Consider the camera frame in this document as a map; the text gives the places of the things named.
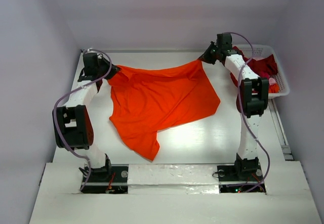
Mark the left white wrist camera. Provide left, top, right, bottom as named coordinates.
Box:
left=85, top=48, right=93, bottom=54

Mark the orange t shirt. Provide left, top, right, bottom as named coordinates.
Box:
left=108, top=60, right=221, bottom=161

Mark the small orange garment in basket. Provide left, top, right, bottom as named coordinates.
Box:
left=268, top=83, right=280, bottom=94

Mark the dark red t shirt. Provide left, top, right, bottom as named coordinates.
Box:
left=229, top=46, right=278, bottom=88

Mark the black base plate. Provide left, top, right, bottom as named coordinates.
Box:
left=81, top=165, right=129, bottom=194
left=213, top=165, right=266, bottom=194

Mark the pink garment in basket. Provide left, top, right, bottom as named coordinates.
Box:
left=263, top=72, right=276, bottom=85

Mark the white plastic basket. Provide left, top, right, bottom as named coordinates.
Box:
left=233, top=44, right=290, bottom=99

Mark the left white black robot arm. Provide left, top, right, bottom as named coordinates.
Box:
left=52, top=49, right=120, bottom=181

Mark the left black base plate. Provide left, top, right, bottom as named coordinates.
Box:
left=81, top=165, right=129, bottom=194

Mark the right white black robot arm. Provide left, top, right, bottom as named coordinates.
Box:
left=199, top=32, right=269, bottom=182

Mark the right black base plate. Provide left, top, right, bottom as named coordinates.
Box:
left=213, top=165, right=266, bottom=194

